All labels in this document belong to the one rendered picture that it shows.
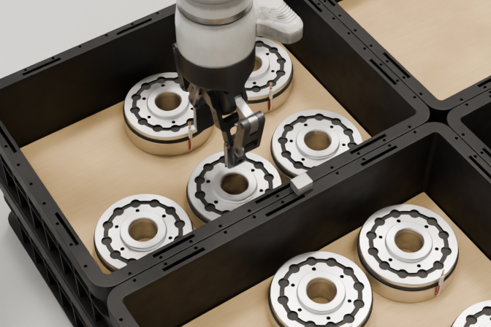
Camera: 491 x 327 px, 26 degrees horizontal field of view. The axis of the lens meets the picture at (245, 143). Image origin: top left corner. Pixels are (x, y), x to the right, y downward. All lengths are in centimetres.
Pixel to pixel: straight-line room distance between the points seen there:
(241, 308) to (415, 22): 47
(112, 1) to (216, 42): 64
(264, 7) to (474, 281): 36
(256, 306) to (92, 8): 64
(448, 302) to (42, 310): 46
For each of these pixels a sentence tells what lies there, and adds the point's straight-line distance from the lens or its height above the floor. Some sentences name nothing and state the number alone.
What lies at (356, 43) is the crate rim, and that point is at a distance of 119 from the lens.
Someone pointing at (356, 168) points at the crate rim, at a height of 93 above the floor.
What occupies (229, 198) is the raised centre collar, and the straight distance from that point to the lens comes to 112.
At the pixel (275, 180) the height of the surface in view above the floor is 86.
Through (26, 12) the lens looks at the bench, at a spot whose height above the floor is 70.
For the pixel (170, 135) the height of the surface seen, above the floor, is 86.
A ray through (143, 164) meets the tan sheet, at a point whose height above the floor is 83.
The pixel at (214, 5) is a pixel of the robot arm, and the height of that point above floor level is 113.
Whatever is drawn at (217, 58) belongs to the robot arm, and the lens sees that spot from 98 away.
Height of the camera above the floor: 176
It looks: 50 degrees down
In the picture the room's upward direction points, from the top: straight up
